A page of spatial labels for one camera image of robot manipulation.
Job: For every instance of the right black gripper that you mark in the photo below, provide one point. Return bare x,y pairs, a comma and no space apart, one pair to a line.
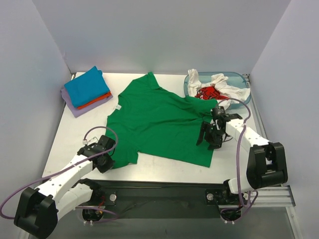
212,133

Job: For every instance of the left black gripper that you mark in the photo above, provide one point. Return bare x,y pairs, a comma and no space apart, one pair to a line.
105,164

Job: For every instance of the green t shirt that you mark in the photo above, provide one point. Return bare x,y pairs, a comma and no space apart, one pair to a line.
151,120

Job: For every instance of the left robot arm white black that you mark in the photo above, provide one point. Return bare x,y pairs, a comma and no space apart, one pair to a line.
40,209

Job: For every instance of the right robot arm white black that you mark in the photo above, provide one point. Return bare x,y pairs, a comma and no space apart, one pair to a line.
266,164

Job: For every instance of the white t shirt red print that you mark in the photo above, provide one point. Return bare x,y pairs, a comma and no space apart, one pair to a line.
236,92

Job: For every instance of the folded lilac t shirt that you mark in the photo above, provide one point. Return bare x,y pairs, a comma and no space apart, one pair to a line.
74,110

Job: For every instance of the clear blue plastic bin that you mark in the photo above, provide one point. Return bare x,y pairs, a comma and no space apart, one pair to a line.
239,79

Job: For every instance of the folded orange t shirt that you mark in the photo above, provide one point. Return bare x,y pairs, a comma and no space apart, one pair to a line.
99,99

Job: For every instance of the folded blue t shirt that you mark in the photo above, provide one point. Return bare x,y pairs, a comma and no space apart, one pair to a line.
87,88

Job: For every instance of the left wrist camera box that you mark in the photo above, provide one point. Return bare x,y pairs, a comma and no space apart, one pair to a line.
91,141

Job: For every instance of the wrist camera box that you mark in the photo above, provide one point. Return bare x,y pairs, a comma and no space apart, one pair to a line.
91,141
217,112

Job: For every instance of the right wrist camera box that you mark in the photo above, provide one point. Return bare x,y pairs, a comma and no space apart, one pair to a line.
217,112

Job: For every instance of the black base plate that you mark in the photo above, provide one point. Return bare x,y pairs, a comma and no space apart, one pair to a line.
190,209

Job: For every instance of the aluminium frame rail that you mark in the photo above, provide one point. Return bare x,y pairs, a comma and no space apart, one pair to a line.
279,196

